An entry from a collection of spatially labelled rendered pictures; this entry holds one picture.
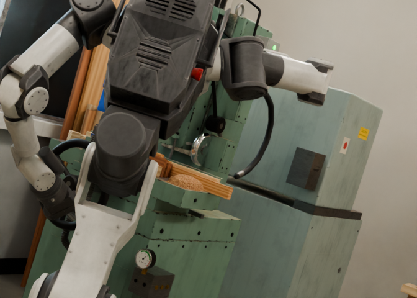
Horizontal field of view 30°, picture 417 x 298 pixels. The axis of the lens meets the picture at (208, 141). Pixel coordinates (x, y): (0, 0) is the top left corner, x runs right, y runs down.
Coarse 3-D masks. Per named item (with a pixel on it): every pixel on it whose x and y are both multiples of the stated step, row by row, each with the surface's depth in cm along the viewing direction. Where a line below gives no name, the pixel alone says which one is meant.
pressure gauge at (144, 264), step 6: (138, 252) 242; (144, 252) 241; (150, 252) 241; (138, 258) 242; (144, 258) 241; (150, 258) 240; (138, 264) 242; (144, 264) 241; (150, 264) 240; (144, 270) 243
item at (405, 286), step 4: (404, 284) 399; (408, 284) 403; (412, 284) 407; (404, 288) 399; (408, 288) 397; (412, 288) 397; (416, 288) 399; (404, 292) 398; (408, 292) 397; (412, 292) 396; (416, 292) 395; (408, 296) 405; (412, 296) 404; (416, 296) 395
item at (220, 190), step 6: (174, 168) 265; (174, 174) 265; (186, 174) 263; (192, 174) 261; (204, 180) 259; (210, 180) 258; (204, 186) 259; (210, 186) 257; (216, 186) 256; (222, 186) 255; (228, 186) 256; (210, 192) 257; (216, 192) 256; (222, 192) 255; (228, 192) 254; (228, 198) 254
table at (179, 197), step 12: (60, 156) 272; (72, 156) 269; (72, 168) 256; (156, 180) 250; (156, 192) 249; (168, 192) 247; (180, 192) 245; (192, 192) 248; (204, 192) 254; (180, 204) 244; (192, 204) 250; (204, 204) 256
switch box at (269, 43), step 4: (256, 36) 288; (260, 36) 287; (264, 40) 286; (268, 40) 285; (272, 40) 288; (264, 44) 286; (268, 44) 286; (272, 44) 288; (276, 44) 291; (268, 48) 286; (276, 48) 291
